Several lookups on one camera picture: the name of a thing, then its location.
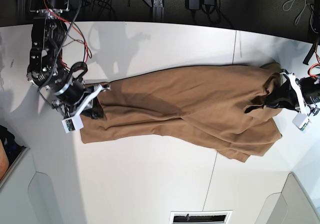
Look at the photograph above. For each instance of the grey bin left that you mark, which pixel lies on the grey bin left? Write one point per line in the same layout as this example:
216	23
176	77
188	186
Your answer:
26	195

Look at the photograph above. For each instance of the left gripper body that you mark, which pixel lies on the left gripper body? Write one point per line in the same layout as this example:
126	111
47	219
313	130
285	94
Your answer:
300	95

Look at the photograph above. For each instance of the white floor vent grille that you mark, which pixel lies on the white floor vent grille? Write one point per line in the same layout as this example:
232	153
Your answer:
200	217

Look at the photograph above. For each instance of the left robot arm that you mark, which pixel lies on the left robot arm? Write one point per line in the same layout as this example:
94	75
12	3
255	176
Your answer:
312	52

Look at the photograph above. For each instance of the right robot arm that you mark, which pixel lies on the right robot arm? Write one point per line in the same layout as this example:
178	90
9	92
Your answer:
53	20

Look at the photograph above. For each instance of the aluminium frame post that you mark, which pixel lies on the aluminium frame post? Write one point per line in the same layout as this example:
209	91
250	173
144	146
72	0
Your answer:
158	10

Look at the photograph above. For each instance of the grey bin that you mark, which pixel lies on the grey bin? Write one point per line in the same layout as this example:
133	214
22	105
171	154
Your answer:
290	206
26	195

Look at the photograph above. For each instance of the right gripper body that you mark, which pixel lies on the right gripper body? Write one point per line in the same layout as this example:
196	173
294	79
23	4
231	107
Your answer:
75	97

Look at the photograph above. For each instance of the grey bin right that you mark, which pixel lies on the grey bin right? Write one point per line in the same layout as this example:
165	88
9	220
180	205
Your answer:
290	206

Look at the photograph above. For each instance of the brown t-shirt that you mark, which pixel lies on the brown t-shirt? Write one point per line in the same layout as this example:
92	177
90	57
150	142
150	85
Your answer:
217	107

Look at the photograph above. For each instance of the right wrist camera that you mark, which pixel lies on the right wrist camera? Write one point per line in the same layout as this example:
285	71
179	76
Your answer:
73	123

